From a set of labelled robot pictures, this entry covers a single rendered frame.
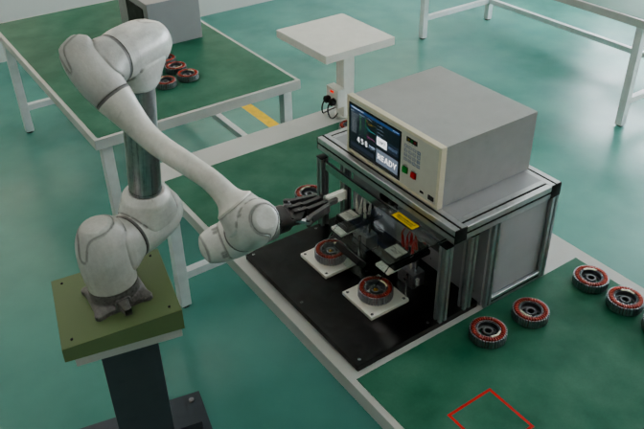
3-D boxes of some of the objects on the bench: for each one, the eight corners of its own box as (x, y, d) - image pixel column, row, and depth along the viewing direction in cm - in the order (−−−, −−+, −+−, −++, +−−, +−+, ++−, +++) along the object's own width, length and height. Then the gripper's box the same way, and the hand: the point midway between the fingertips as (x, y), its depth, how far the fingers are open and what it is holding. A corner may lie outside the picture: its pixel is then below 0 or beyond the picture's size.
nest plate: (371, 321, 221) (371, 318, 220) (342, 294, 231) (342, 291, 231) (408, 302, 228) (408, 298, 227) (379, 277, 238) (379, 273, 238)
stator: (328, 271, 239) (327, 262, 237) (308, 255, 247) (308, 245, 245) (354, 258, 245) (354, 249, 243) (333, 242, 252) (333, 234, 250)
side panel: (483, 308, 228) (495, 225, 211) (476, 304, 230) (488, 220, 213) (543, 275, 241) (560, 194, 224) (537, 270, 243) (552, 190, 226)
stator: (372, 311, 222) (373, 303, 220) (350, 292, 230) (350, 283, 228) (401, 297, 228) (401, 288, 226) (378, 279, 236) (379, 270, 234)
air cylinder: (411, 289, 233) (412, 276, 230) (397, 277, 238) (397, 264, 235) (424, 283, 235) (425, 270, 232) (408, 271, 240) (409, 259, 237)
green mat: (238, 258, 252) (238, 257, 251) (164, 181, 294) (164, 181, 294) (440, 173, 296) (440, 173, 296) (350, 118, 338) (350, 118, 338)
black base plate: (357, 372, 207) (357, 366, 205) (245, 259, 251) (245, 253, 250) (476, 306, 229) (477, 301, 228) (355, 213, 273) (355, 208, 272)
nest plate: (325, 279, 238) (325, 276, 237) (300, 256, 248) (300, 253, 247) (361, 262, 245) (361, 259, 244) (335, 240, 255) (335, 237, 255)
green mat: (521, 549, 162) (521, 549, 162) (356, 379, 204) (356, 378, 204) (749, 366, 206) (750, 365, 206) (575, 258, 249) (575, 257, 249)
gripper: (261, 221, 201) (332, 194, 212) (287, 245, 192) (358, 214, 203) (260, 199, 197) (331, 172, 208) (286, 222, 188) (358, 192, 199)
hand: (334, 197), depth 204 cm, fingers closed
